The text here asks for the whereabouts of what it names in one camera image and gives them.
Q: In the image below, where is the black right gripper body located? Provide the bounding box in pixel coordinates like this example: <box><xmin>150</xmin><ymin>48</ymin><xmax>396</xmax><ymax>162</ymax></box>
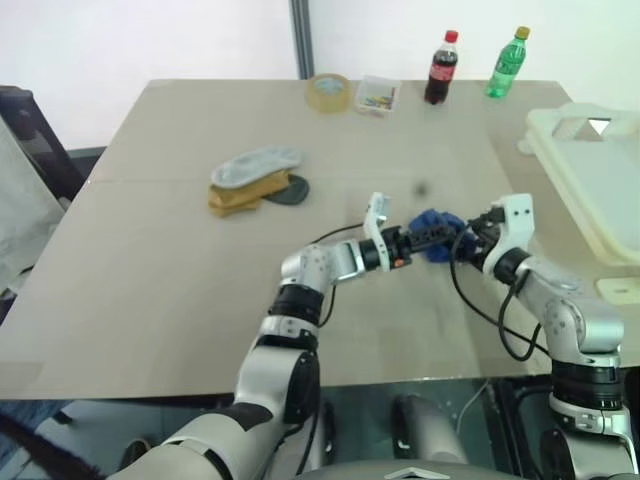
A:
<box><xmin>469</xmin><ymin>214</ymin><xmax>503</xmax><ymax>261</ymax></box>

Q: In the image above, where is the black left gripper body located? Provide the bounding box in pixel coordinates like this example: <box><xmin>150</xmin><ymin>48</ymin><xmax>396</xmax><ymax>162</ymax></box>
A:
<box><xmin>384</xmin><ymin>225</ymin><xmax>417</xmax><ymax>266</ymax></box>

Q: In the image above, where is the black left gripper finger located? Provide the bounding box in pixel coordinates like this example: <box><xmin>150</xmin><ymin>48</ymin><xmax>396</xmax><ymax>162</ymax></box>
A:
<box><xmin>411</xmin><ymin>223</ymin><xmax>460</xmax><ymax>240</ymax></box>
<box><xmin>413</xmin><ymin>233</ymin><xmax>455</xmax><ymax>252</ymax></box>

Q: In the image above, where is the blue sock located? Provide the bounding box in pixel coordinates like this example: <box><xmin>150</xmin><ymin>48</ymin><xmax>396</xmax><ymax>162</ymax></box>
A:
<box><xmin>407</xmin><ymin>208</ymin><xmax>479</xmax><ymax>265</ymax></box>

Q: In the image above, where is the dark grey sock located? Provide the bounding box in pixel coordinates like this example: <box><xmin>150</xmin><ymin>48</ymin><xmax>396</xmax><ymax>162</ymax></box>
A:
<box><xmin>262</xmin><ymin>173</ymin><xmax>311</xmax><ymax>207</ymax></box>

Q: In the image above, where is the white plastic basket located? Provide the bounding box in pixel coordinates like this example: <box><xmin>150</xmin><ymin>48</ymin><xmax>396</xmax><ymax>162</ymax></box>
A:
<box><xmin>516</xmin><ymin>102</ymin><xmax>640</xmax><ymax>264</ymax></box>

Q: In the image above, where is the mustard tan sock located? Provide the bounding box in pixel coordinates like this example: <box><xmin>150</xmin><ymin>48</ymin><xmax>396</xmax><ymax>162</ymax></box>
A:
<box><xmin>207</xmin><ymin>168</ymin><xmax>293</xmax><ymax>219</ymax></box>

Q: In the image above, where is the light grey sock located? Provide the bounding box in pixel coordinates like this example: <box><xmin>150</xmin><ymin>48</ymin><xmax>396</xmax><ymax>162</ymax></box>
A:
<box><xmin>210</xmin><ymin>145</ymin><xmax>305</xmax><ymax>190</ymax></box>

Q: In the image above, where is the small white plastic piece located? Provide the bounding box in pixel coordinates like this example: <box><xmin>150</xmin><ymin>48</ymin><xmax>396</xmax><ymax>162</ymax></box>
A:
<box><xmin>594</xmin><ymin>274</ymin><xmax>640</xmax><ymax>302</ymax></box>

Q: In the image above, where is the clear box of coloured clips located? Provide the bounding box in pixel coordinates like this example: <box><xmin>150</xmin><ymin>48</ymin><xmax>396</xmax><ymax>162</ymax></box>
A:
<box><xmin>353</xmin><ymin>74</ymin><xmax>403</xmax><ymax>120</ymax></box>

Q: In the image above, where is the cola bottle with red cap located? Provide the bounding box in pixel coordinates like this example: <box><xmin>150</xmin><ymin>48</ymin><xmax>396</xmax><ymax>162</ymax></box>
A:
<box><xmin>424</xmin><ymin>29</ymin><xmax>461</xmax><ymax>106</ymax></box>

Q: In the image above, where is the clear packing tape roll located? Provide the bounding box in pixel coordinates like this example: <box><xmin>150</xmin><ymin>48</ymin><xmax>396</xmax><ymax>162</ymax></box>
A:
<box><xmin>305</xmin><ymin>73</ymin><xmax>353</xmax><ymax>116</ymax></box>

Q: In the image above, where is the green bottle with yellow cap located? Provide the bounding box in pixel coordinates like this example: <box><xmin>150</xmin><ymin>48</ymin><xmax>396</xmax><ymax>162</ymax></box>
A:
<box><xmin>483</xmin><ymin>26</ymin><xmax>532</xmax><ymax>100</ymax></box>

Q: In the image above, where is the dark grey rounded robot leg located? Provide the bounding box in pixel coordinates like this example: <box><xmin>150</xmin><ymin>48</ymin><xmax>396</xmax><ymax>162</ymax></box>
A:
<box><xmin>318</xmin><ymin>398</ymin><xmax>337</xmax><ymax>455</ymax></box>
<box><xmin>392</xmin><ymin>394</ymin><xmax>470</xmax><ymax>465</ymax></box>

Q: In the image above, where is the grey robot torso with diamond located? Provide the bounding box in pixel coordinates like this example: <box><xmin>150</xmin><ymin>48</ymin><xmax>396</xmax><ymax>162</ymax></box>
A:
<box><xmin>298</xmin><ymin>462</ymin><xmax>507</xmax><ymax>480</ymax></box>

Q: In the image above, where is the white plastic bag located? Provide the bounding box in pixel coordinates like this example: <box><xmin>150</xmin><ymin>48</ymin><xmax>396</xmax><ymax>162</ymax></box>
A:
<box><xmin>0</xmin><ymin>119</ymin><xmax>66</xmax><ymax>296</ymax></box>

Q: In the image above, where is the black chair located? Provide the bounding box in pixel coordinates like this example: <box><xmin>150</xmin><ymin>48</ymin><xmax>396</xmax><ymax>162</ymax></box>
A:
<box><xmin>0</xmin><ymin>84</ymin><xmax>109</xmax><ymax>201</ymax></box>

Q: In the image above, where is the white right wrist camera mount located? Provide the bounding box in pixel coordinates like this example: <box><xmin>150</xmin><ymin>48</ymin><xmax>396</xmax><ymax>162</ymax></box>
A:
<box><xmin>481</xmin><ymin>193</ymin><xmax>534</xmax><ymax>277</ymax></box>

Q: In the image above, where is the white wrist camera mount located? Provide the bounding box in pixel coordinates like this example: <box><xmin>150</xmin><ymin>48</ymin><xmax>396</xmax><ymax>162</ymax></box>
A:
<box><xmin>481</xmin><ymin>193</ymin><xmax>534</xmax><ymax>277</ymax></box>
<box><xmin>361</xmin><ymin>192</ymin><xmax>395</xmax><ymax>274</ymax></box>

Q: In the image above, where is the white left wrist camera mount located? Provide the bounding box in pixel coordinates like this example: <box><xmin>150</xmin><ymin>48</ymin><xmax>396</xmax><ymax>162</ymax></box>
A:
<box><xmin>361</xmin><ymin>192</ymin><xmax>395</xmax><ymax>274</ymax></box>

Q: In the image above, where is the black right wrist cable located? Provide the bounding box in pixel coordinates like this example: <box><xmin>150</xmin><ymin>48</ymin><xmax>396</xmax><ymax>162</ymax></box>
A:
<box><xmin>448</xmin><ymin>222</ymin><xmax>554</xmax><ymax>362</ymax></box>

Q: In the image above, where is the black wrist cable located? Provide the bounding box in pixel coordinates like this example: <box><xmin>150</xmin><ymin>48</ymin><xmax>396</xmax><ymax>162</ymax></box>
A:
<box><xmin>448</xmin><ymin>222</ymin><xmax>554</xmax><ymax>362</ymax></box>
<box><xmin>308</xmin><ymin>224</ymin><xmax>370</xmax><ymax>327</ymax></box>

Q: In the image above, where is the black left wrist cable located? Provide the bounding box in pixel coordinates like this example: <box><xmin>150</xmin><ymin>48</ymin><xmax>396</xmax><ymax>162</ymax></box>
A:
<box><xmin>308</xmin><ymin>224</ymin><xmax>370</xmax><ymax>327</ymax></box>

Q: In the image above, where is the thin white cable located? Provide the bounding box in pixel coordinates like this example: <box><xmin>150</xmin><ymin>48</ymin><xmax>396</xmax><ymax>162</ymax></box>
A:
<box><xmin>456</xmin><ymin>379</ymin><xmax>493</xmax><ymax>432</ymax></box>

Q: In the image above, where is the grey vertical post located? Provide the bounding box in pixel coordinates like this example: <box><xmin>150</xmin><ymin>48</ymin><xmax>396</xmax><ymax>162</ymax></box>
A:
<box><xmin>288</xmin><ymin>0</ymin><xmax>316</xmax><ymax>80</ymax></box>

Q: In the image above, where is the black fuzzy strap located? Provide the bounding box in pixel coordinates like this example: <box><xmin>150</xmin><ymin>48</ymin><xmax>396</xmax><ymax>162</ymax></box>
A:
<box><xmin>0</xmin><ymin>412</ymin><xmax>102</xmax><ymax>480</ymax></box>

